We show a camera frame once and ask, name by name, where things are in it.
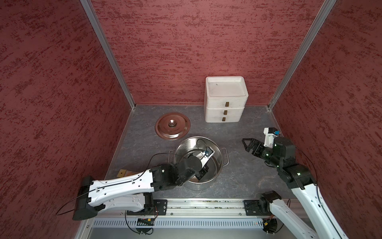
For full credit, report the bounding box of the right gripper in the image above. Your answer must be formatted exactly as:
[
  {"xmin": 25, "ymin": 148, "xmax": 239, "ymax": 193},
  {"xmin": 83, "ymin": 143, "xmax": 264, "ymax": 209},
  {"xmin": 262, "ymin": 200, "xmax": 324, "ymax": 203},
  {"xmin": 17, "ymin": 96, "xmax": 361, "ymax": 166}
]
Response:
[{"xmin": 240, "ymin": 137, "xmax": 281, "ymax": 167}]

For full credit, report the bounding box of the steel pot lid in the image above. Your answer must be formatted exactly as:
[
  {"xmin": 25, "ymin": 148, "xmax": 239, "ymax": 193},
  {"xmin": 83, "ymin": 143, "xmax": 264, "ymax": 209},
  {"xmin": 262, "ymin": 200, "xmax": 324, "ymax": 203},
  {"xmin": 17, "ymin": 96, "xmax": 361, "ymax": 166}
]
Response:
[{"xmin": 155, "ymin": 112, "xmax": 191, "ymax": 140}]

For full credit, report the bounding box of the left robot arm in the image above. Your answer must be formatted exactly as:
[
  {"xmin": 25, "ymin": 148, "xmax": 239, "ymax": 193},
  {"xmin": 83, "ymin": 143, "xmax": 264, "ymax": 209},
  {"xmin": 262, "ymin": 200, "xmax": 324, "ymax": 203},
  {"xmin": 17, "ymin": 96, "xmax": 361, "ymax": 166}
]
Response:
[{"xmin": 73, "ymin": 153, "xmax": 212, "ymax": 221}]

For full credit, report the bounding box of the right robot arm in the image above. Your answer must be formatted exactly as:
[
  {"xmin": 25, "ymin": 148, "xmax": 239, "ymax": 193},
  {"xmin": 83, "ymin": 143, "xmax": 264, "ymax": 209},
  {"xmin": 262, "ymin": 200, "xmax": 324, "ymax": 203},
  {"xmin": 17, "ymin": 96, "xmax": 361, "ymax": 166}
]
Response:
[{"xmin": 242, "ymin": 137, "xmax": 347, "ymax": 239}]

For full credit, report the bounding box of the stainless steel pot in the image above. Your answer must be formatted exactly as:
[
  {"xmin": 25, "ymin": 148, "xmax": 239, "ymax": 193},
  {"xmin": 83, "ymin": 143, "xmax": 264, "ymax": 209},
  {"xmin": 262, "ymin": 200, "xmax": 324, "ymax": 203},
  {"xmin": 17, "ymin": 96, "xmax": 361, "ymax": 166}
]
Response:
[{"xmin": 168, "ymin": 136, "xmax": 229, "ymax": 192}]

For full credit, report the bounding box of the white three-drawer box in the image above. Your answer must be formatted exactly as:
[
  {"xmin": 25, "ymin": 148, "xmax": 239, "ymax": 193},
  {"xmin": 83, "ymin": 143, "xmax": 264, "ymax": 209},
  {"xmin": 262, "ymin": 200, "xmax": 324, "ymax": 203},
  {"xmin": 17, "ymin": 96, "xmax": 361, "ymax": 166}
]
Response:
[{"xmin": 204, "ymin": 76, "xmax": 249, "ymax": 123}]

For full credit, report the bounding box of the right corner aluminium profile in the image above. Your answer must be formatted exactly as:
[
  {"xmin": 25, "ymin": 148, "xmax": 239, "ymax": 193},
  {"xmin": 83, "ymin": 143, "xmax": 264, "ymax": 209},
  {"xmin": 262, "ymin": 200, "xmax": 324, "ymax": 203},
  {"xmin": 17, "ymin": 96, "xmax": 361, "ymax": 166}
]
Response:
[{"xmin": 268, "ymin": 0, "xmax": 336, "ymax": 112}]

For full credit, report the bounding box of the corner aluminium profile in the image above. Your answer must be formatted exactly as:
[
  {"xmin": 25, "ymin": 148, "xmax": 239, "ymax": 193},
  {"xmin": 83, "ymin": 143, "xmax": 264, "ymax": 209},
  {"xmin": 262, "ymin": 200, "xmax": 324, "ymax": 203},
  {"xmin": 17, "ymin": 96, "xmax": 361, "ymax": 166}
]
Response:
[
  {"xmin": 268, "ymin": 0, "xmax": 336, "ymax": 112},
  {"xmin": 80, "ymin": 0, "xmax": 136, "ymax": 110}
]

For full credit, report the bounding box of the left corner aluminium profile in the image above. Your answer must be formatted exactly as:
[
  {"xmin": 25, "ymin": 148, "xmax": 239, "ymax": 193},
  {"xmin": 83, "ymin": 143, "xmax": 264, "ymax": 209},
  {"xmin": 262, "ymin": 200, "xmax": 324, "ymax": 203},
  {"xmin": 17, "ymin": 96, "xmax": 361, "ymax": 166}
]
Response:
[{"xmin": 80, "ymin": 0, "xmax": 136, "ymax": 110}]

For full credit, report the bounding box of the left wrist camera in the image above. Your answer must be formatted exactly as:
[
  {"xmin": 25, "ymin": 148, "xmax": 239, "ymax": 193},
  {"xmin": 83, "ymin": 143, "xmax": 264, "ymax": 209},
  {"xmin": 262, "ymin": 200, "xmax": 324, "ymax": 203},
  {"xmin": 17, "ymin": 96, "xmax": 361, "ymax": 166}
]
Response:
[{"xmin": 197, "ymin": 147, "xmax": 215, "ymax": 167}]

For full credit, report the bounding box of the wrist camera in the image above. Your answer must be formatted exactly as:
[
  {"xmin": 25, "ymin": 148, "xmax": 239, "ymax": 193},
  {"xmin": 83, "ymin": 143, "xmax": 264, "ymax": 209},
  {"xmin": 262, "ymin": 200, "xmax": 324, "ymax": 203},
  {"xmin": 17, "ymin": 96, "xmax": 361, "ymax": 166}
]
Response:
[
  {"xmin": 263, "ymin": 127, "xmax": 281, "ymax": 148},
  {"xmin": 197, "ymin": 147, "xmax": 215, "ymax": 167}
]

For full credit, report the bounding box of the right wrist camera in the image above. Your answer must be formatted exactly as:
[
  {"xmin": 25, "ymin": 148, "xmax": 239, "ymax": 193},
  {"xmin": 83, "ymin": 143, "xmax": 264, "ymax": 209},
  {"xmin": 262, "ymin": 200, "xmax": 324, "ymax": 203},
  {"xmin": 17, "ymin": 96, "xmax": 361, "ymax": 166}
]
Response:
[{"xmin": 263, "ymin": 127, "xmax": 281, "ymax": 148}]

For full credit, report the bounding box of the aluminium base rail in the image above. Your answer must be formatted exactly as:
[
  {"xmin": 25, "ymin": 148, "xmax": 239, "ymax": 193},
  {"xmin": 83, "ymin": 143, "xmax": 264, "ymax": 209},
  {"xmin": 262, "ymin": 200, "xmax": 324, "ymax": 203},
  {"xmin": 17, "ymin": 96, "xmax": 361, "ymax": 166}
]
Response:
[{"xmin": 86, "ymin": 198, "xmax": 305, "ymax": 219}]

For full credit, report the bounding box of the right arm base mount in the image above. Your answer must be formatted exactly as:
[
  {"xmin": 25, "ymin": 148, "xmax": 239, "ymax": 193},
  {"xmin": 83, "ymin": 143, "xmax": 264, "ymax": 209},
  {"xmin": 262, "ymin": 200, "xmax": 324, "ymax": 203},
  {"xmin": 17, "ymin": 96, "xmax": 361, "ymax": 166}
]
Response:
[{"xmin": 243, "ymin": 199, "xmax": 272, "ymax": 216}]

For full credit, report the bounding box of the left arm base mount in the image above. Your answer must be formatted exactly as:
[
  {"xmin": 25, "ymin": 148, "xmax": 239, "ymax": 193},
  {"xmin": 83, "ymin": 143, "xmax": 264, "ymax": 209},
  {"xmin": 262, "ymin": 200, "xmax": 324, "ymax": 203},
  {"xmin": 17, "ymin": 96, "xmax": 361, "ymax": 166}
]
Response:
[{"xmin": 126, "ymin": 199, "xmax": 168, "ymax": 217}]

